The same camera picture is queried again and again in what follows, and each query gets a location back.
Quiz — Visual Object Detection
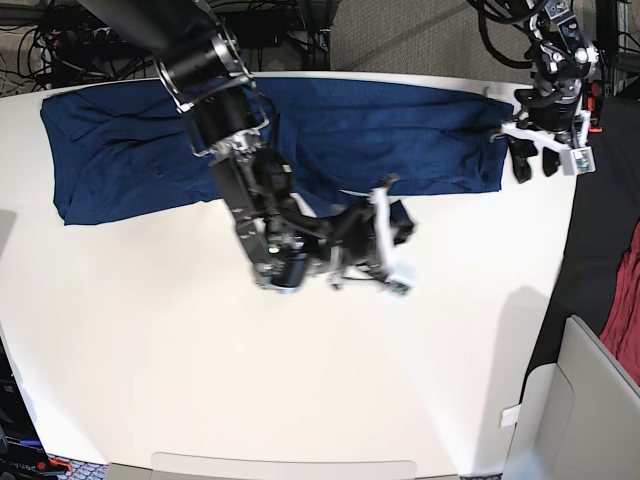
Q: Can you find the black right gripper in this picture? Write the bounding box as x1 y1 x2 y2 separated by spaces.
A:
320 174 415 293

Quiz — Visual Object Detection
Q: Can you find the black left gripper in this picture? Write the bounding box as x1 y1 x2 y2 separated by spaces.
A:
491 89 590 183

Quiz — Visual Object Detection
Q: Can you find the blue long-sleeve T-shirt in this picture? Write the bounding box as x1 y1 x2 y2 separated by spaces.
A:
40 77 513 225

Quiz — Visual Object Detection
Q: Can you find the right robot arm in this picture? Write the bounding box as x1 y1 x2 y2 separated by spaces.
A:
86 1 414 296

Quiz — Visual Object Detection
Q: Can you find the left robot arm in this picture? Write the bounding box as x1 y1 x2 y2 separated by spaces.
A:
469 1 600 184

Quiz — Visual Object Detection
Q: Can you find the red clamp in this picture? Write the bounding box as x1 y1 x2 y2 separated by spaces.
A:
586 80 604 133

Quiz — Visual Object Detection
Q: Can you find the black cloth sheet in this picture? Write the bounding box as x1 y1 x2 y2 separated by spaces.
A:
529 94 640 371

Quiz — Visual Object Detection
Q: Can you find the dark red cloth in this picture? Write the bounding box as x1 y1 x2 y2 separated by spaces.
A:
600 251 639 384

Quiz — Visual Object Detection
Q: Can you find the black power supply box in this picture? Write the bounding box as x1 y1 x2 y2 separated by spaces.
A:
221 10 287 49

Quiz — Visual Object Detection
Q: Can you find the grey plastic bin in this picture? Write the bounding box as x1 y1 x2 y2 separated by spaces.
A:
502 316 639 479

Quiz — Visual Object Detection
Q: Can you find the grey tray at bottom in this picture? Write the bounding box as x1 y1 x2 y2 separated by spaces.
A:
107 452 461 480

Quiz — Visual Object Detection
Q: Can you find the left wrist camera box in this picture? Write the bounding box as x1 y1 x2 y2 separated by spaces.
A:
559 146 596 176

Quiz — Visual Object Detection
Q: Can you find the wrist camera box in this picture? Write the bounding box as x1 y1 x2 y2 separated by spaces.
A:
385 263 416 297
559 146 596 176

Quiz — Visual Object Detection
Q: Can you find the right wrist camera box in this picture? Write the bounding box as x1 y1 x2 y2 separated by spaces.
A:
385 263 416 297

